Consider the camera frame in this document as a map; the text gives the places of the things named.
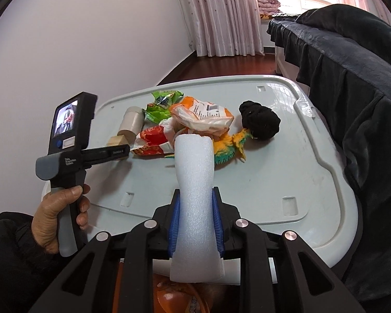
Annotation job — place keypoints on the green snack wrapper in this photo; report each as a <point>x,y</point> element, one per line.
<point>158,112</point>

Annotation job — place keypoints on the small wooden block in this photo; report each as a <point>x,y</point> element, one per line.
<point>115,141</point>

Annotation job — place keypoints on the orange snack bag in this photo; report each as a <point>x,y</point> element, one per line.
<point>198,120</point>

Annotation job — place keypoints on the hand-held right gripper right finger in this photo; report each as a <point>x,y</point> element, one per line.
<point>217,223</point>

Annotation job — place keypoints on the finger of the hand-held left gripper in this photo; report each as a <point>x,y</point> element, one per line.
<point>110,152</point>

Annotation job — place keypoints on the yellow green toy dinosaur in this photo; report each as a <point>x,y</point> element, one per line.
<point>224,151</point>

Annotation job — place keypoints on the white bed frame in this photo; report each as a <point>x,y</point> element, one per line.
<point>285,65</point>

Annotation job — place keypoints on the cardboard tube roll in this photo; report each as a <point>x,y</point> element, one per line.
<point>132,120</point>

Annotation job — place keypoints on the white foam tube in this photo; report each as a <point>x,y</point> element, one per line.
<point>195,186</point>

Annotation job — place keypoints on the person's left hand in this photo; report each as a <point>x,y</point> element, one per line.
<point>45,221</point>

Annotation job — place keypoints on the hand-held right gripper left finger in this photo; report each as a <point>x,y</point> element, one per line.
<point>174,223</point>

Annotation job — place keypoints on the orange plastic basin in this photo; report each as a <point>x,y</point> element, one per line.
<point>169,300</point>

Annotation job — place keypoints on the black balled sock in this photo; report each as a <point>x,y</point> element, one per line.
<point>260,120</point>

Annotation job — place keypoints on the person's left forearm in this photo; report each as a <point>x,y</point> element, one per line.
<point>9,260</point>

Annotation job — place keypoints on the folded pink quilt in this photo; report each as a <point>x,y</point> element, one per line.
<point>267,3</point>

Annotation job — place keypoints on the red snack wrapper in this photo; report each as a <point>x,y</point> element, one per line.
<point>151,135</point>

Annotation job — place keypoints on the white plastic storage box lid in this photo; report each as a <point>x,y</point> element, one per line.
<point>280,163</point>

